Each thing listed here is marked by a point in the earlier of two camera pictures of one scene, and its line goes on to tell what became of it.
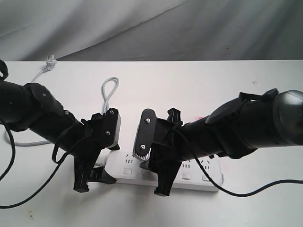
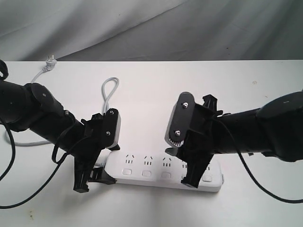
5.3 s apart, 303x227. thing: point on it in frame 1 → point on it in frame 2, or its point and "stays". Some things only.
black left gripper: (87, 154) stays
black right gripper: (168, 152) → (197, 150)
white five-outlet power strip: (187, 172) stays
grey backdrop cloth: (151, 30) stays
